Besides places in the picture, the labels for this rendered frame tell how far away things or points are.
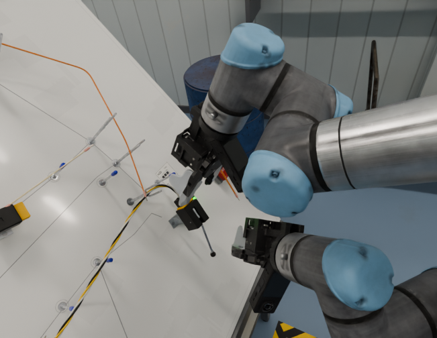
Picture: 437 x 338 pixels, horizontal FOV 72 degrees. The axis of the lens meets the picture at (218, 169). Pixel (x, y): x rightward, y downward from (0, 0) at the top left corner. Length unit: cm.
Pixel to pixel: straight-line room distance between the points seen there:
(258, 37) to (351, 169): 21
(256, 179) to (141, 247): 46
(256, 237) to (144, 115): 44
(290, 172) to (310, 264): 16
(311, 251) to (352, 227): 172
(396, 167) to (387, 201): 206
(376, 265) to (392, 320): 9
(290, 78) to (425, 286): 33
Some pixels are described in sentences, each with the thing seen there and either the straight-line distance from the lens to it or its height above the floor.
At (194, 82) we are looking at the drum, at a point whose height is 80.
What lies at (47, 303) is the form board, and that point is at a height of 118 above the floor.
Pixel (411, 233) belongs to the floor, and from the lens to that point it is 224.
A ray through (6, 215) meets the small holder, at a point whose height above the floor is 135.
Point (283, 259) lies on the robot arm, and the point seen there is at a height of 129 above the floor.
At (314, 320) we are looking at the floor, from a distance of 182.
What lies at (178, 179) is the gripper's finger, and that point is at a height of 128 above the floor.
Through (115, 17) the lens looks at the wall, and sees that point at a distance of 305.
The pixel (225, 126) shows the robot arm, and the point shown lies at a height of 142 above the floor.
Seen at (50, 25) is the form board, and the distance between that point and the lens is 86.
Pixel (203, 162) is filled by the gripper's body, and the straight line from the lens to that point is 53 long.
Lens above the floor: 169
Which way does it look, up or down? 44 degrees down
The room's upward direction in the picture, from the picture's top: 9 degrees counter-clockwise
